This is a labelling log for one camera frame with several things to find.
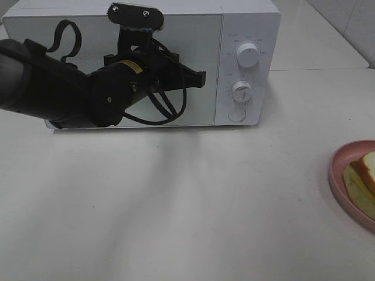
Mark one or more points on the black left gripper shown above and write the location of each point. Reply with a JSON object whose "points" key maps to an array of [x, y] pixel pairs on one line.
{"points": [[141, 64]]}

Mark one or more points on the white microwave door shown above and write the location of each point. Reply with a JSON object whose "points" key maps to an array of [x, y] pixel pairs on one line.
{"points": [[195, 38]]}

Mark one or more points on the white timer knob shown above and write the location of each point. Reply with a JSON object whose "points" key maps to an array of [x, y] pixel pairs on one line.
{"points": [[241, 91]]}

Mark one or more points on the pink plate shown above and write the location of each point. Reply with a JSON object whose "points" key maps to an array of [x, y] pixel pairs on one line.
{"points": [[338, 162]]}

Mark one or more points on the sandwich with white bread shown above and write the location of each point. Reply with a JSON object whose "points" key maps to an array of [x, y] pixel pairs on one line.
{"points": [[359, 180]]}

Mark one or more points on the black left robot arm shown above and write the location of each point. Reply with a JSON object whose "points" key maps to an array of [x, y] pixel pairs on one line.
{"points": [[35, 84]]}

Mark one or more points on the white microwave oven body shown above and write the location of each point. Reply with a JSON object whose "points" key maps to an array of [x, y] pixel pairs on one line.
{"points": [[241, 21]]}

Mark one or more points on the upper white power knob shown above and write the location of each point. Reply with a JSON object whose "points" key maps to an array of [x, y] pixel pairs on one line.
{"points": [[247, 54]]}

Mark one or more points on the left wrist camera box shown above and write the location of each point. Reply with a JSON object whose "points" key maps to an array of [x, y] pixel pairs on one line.
{"points": [[135, 17]]}

